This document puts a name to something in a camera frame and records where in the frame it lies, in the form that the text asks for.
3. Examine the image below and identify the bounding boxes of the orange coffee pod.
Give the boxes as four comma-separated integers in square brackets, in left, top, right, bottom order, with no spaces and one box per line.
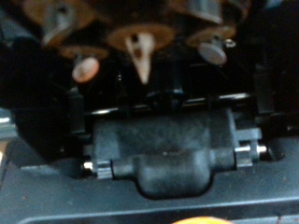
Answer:
[171,216,235,224]

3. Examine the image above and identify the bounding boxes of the black Keurig coffee machine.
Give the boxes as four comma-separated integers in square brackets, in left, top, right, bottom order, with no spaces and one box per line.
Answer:
[0,0,299,224]

